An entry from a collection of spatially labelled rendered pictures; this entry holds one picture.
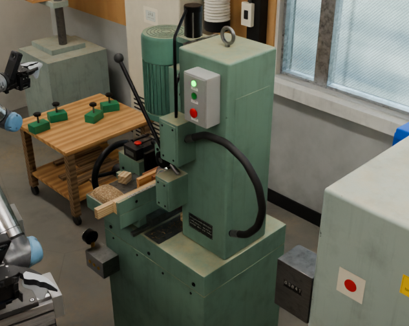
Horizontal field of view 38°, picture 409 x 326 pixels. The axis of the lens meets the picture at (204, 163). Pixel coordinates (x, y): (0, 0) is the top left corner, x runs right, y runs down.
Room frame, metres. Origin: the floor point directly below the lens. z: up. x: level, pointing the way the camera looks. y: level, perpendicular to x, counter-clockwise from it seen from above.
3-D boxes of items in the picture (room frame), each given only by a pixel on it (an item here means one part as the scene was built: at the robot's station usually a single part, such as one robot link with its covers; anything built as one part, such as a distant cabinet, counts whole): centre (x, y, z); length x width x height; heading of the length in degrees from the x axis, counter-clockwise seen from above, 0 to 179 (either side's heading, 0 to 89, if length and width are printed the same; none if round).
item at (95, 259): (1.91, 0.42, 0.58); 0.12 x 0.08 x 0.08; 44
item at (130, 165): (2.14, 0.26, 0.91); 0.15 x 0.14 x 0.09; 134
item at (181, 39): (1.89, 0.03, 1.54); 0.08 x 0.08 x 0.17; 44
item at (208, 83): (1.67, 0.01, 1.40); 0.10 x 0.06 x 0.16; 44
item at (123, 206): (1.97, 0.09, 0.93); 0.60 x 0.02 x 0.06; 134
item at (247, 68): (1.79, -0.08, 1.16); 0.22 x 0.22 x 0.72; 44
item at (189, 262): (1.91, 0.04, 0.76); 0.57 x 0.45 x 0.09; 44
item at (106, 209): (1.93, 0.19, 0.92); 0.54 x 0.02 x 0.04; 134
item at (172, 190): (1.75, 0.11, 1.02); 0.09 x 0.07 x 0.12; 134
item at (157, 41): (1.99, 0.13, 1.35); 0.18 x 0.18 x 0.31
